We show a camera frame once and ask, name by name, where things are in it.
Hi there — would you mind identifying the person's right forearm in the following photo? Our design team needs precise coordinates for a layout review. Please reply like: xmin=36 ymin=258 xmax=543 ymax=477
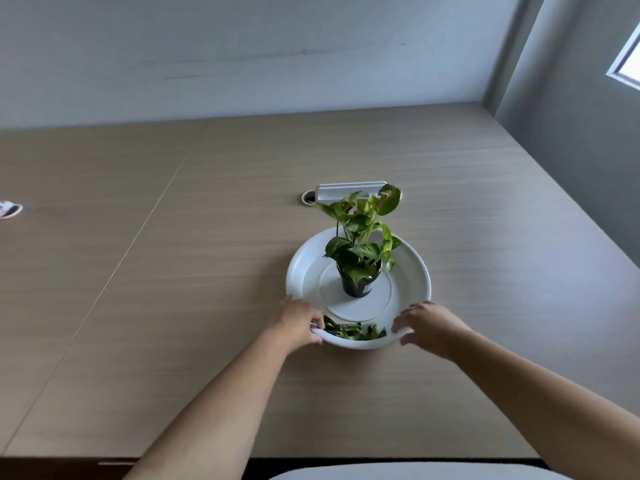
xmin=451 ymin=328 xmax=640 ymax=480

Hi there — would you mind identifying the person's left hand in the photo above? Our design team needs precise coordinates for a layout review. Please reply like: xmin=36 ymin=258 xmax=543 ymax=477
xmin=265 ymin=296 xmax=326 ymax=353

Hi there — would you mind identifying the green leafy pothos plant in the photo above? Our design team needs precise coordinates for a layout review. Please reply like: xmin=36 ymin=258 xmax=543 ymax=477
xmin=316 ymin=184 xmax=403 ymax=288

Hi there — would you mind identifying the person's right hand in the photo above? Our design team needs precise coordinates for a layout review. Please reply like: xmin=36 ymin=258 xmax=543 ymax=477
xmin=392 ymin=301 xmax=472 ymax=363

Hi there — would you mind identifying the black plastic plant pot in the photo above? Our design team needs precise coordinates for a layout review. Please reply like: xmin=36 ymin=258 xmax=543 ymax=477
xmin=336 ymin=262 xmax=383 ymax=298

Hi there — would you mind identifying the white table socket box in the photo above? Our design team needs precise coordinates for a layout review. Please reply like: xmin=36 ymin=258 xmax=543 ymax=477
xmin=315 ymin=181 xmax=389 ymax=205

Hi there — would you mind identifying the person's white shirt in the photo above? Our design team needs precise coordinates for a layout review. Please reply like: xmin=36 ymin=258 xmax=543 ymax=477
xmin=269 ymin=462 xmax=574 ymax=480

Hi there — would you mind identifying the person's left forearm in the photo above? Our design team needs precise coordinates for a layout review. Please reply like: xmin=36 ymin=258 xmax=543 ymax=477
xmin=122 ymin=331 xmax=297 ymax=480

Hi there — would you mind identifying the white framed window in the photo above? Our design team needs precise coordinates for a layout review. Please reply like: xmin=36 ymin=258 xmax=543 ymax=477
xmin=606 ymin=20 xmax=640 ymax=91

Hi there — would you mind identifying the pile of cut green leaves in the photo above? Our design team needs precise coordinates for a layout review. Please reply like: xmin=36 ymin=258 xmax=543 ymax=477
xmin=322 ymin=315 xmax=388 ymax=342

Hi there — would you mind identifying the white round plastic tray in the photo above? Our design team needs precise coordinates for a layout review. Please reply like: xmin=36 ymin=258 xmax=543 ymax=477
xmin=285 ymin=227 xmax=432 ymax=350

